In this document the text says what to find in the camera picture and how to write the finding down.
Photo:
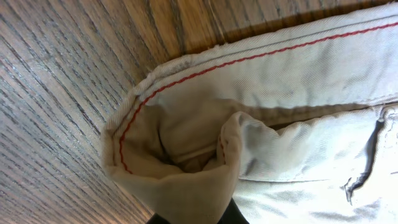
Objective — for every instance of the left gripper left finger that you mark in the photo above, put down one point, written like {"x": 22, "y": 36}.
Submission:
{"x": 157, "y": 219}

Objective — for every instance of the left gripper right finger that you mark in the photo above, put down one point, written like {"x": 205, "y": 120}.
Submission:
{"x": 232, "y": 215}

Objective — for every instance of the beige shorts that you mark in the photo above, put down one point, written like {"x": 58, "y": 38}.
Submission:
{"x": 296, "y": 126}

